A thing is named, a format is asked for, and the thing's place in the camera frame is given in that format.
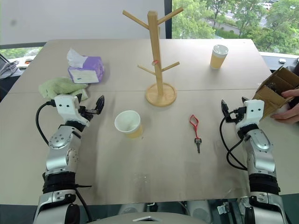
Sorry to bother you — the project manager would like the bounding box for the purple tissue pack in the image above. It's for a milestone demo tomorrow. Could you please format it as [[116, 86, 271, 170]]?
[[66, 48, 105, 84]]

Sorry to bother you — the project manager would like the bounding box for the yellow paper cup, narrow rim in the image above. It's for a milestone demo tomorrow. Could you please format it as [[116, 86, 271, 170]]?
[[209, 44, 229, 70]]

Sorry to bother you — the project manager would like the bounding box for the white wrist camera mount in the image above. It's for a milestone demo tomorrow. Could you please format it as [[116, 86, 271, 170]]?
[[54, 95, 91, 127], [235, 99, 265, 128]]

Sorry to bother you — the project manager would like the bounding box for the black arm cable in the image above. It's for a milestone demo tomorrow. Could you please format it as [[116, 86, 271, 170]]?
[[35, 99, 57, 146], [219, 110, 249, 170]]

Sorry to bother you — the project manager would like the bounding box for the grey robot torso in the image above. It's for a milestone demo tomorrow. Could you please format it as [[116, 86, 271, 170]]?
[[90, 211, 200, 224]]

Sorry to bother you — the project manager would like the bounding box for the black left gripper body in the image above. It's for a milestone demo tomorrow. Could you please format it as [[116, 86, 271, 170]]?
[[78, 105, 98, 121]]

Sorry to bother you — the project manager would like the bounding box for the green folded cloth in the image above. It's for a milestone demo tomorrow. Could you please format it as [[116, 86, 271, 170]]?
[[38, 77, 90, 102]]

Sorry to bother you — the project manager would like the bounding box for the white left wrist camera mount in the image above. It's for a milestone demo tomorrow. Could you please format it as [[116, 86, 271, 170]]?
[[54, 95, 91, 127]]

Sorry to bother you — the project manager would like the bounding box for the key with red strap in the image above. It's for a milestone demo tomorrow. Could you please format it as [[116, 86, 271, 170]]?
[[189, 114, 202, 154]]

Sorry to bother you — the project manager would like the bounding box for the person's hand on box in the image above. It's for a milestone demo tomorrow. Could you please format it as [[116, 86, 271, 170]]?
[[281, 89, 299, 99]]

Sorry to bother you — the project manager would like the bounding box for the yellow paper cup, wide rim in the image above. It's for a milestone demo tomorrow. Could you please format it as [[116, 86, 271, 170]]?
[[114, 110, 143, 139]]

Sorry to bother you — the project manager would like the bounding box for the person's hand under box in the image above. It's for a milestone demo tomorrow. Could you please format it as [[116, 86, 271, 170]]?
[[271, 109, 299, 124]]

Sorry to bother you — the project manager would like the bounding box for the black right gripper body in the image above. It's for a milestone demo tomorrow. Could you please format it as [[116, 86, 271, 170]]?
[[225, 106, 247, 124]]

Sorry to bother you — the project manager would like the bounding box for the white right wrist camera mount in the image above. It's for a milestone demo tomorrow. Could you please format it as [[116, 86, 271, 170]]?
[[235, 99, 265, 128]]

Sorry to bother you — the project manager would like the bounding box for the wooden branched hanger stand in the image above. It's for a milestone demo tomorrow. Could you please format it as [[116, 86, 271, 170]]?
[[122, 6, 185, 107]]

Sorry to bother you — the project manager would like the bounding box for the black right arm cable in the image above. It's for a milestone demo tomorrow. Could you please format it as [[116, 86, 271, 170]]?
[[219, 110, 249, 170]]

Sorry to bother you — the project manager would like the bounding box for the dark window frame post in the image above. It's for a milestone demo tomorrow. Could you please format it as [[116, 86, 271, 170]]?
[[164, 0, 173, 40]]

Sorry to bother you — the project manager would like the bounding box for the grey bag by window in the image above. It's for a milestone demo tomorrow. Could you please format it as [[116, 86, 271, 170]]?
[[0, 53, 20, 81]]

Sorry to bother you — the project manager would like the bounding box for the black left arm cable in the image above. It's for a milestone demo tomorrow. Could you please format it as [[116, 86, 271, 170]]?
[[35, 99, 57, 146]]

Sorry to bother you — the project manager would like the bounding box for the brown cardboard box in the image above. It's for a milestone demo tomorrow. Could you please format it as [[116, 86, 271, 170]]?
[[253, 66, 299, 120]]

